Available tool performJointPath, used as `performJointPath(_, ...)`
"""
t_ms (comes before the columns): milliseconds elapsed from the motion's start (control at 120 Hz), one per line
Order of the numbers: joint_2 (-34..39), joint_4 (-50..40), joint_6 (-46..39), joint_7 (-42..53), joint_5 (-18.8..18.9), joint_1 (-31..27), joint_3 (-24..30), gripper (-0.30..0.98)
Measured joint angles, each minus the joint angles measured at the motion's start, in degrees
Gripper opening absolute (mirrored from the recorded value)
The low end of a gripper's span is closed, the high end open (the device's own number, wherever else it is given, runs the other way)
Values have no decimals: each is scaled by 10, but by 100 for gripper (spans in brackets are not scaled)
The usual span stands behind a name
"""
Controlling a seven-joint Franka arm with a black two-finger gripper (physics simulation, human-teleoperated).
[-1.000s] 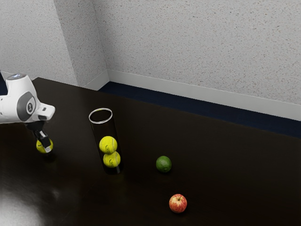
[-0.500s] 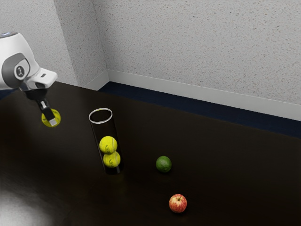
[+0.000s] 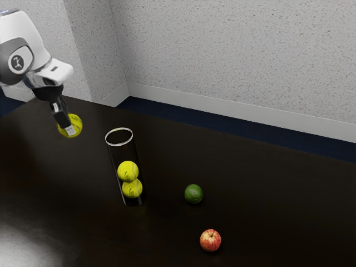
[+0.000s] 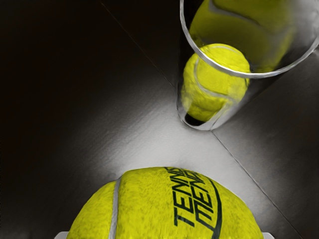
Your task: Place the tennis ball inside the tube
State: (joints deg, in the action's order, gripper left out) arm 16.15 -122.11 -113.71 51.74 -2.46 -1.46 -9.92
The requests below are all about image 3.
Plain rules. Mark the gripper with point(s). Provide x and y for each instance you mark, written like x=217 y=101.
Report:
x=47 y=93

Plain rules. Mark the green lime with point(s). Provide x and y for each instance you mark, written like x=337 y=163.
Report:
x=193 y=193

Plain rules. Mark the red yellow apple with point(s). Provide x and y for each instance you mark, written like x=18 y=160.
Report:
x=210 y=240

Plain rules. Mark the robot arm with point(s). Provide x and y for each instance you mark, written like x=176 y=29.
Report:
x=20 y=41

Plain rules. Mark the clear tall tube container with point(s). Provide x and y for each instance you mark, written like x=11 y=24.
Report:
x=122 y=150

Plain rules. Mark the yellow tennis ball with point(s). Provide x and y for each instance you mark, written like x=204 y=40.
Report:
x=127 y=171
x=75 y=123
x=132 y=188

